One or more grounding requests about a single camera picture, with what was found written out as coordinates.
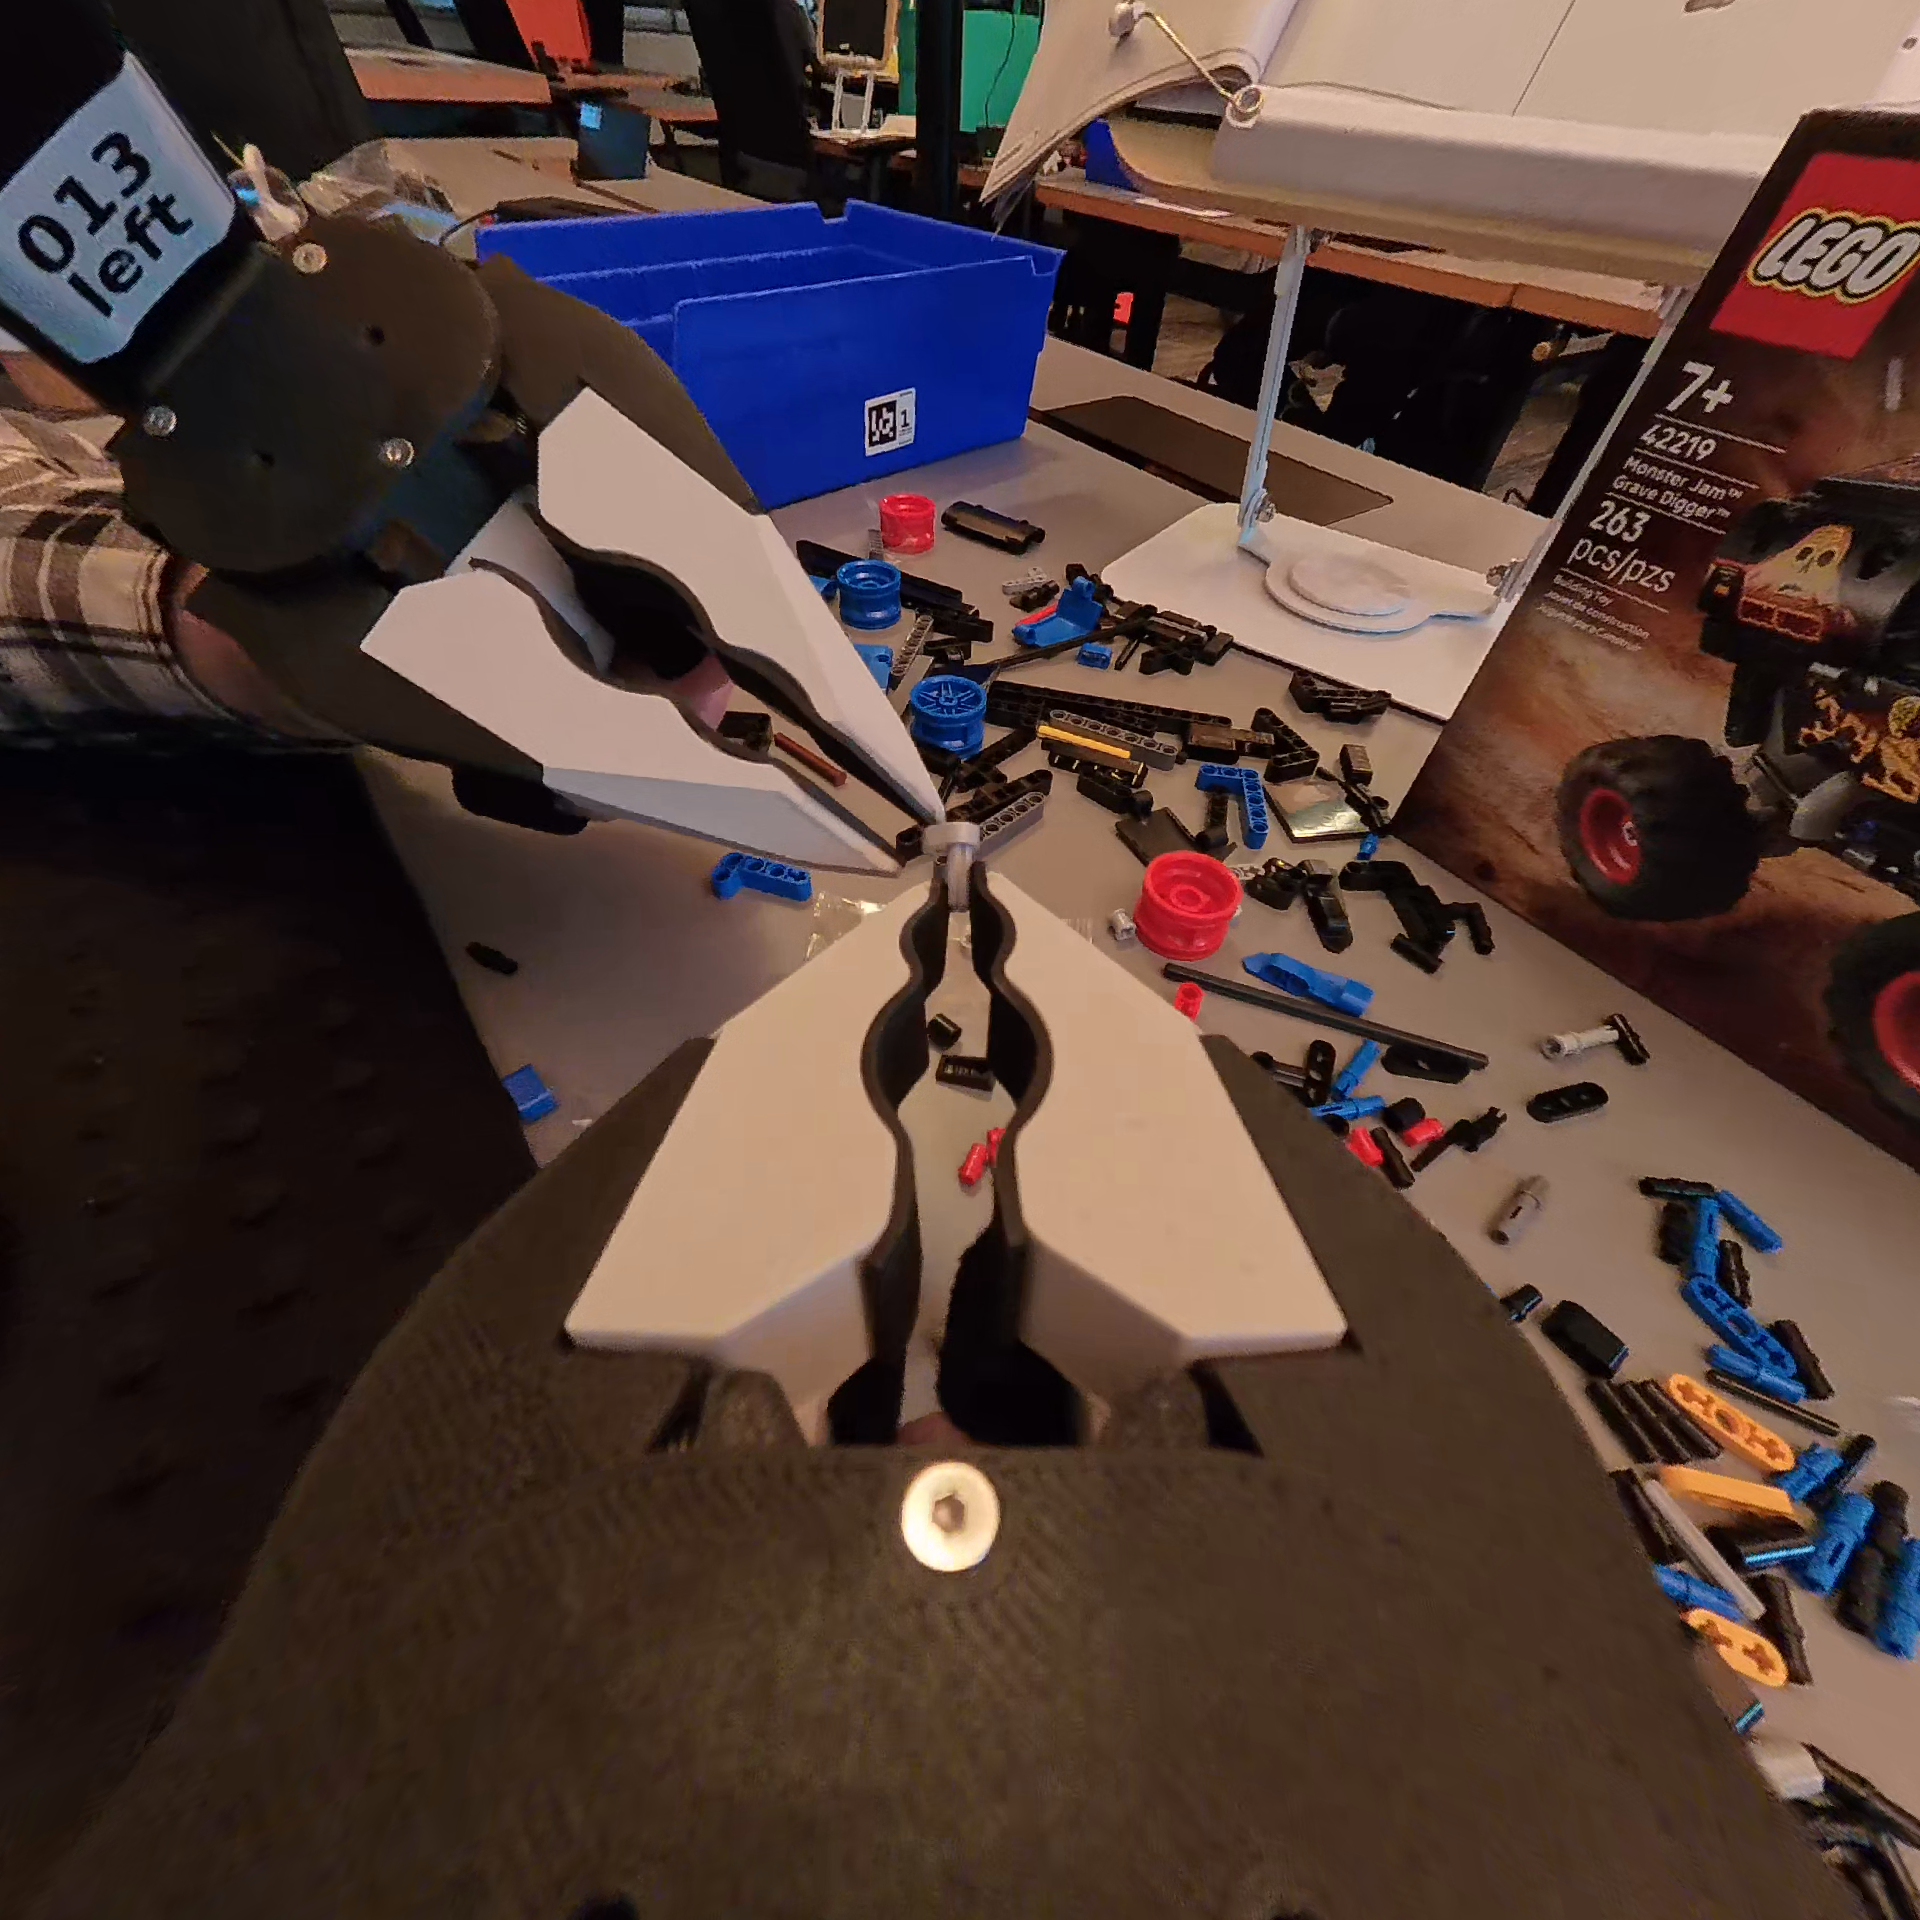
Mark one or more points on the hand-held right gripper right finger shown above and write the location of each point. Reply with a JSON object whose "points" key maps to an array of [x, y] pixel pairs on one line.
{"points": [[1185, 1200]]}

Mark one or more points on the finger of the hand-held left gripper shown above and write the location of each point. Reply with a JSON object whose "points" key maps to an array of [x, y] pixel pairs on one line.
{"points": [[676, 510], [571, 720]]}

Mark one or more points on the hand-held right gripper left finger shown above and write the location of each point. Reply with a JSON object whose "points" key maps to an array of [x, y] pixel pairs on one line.
{"points": [[722, 1200]]}

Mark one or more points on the black grey toy axle assembly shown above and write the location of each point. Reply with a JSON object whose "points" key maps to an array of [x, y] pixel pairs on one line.
{"points": [[954, 838]]}

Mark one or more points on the black oval toy link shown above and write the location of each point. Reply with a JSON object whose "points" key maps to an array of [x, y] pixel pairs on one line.
{"points": [[1569, 1101]]}

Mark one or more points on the person's left forearm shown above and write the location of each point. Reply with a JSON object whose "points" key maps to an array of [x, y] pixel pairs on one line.
{"points": [[76, 599]]}

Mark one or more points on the person's left hand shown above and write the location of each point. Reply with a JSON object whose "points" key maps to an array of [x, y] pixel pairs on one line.
{"points": [[702, 694]]}

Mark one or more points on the blue storage bin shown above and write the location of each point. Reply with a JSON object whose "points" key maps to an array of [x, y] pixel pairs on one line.
{"points": [[780, 346]]}

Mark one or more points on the red toy pin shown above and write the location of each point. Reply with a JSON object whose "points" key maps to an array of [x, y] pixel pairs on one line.
{"points": [[985, 1156]]}

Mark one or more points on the blue toy wheel hub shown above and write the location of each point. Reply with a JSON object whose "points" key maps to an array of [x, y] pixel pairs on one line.
{"points": [[868, 594], [950, 715]]}

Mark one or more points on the small blue toy brick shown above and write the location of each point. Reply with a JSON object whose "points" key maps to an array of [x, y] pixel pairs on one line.
{"points": [[529, 1094]]}

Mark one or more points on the red toy wheel hub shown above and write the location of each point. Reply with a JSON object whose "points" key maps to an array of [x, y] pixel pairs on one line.
{"points": [[1185, 906], [906, 522]]}

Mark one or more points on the small blue angled toy beam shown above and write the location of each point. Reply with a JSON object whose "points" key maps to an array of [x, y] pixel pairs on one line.
{"points": [[757, 874]]}

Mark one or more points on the brown toy axle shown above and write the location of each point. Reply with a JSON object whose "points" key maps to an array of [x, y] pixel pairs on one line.
{"points": [[811, 760]]}

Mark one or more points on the blue curved toy panel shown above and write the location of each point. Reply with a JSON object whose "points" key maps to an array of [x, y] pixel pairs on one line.
{"points": [[1307, 984]]}

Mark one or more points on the small black toy pin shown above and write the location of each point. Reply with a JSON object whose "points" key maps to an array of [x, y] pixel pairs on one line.
{"points": [[491, 956]]}

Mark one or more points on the long black toy axle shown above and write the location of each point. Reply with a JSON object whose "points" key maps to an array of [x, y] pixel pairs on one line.
{"points": [[1412, 1044]]}

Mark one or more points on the cluttered background table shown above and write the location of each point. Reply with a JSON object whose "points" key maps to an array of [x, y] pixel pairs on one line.
{"points": [[451, 166]]}

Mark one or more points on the black ribbed toy piece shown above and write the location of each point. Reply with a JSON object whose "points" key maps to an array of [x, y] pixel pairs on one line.
{"points": [[991, 524]]}

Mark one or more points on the dark grey toy pin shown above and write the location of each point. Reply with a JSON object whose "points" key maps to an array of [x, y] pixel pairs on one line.
{"points": [[1519, 1211]]}

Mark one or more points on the large blue angled toy beam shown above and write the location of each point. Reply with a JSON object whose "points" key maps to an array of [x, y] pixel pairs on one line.
{"points": [[1253, 780]]}

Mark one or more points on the grey toy axle black end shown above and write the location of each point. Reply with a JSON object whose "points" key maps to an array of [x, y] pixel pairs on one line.
{"points": [[1582, 1042]]}

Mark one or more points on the orange panel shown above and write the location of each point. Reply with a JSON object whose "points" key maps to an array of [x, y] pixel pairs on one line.
{"points": [[551, 31]]}

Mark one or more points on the yellow toy beam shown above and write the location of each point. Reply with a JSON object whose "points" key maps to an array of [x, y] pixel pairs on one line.
{"points": [[1089, 743]]}

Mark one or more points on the black dimpled mat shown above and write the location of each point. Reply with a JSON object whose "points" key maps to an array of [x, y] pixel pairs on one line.
{"points": [[225, 1200]]}

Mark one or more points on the pile of small toy pins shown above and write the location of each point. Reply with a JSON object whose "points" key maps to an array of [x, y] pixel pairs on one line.
{"points": [[1724, 1306]]}

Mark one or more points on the toy set box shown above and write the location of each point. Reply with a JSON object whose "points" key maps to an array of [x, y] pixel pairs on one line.
{"points": [[1651, 676]]}

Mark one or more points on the background wooden table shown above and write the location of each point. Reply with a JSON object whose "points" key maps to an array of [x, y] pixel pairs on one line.
{"points": [[1425, 270]]}

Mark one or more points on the instruction booklet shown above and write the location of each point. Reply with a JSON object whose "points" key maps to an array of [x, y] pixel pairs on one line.
{"points": [[1501, 44]]}

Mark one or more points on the blue toy bracket red stripe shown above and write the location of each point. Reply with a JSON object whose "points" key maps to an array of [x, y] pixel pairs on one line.
{"points": [[1074, 616]]}

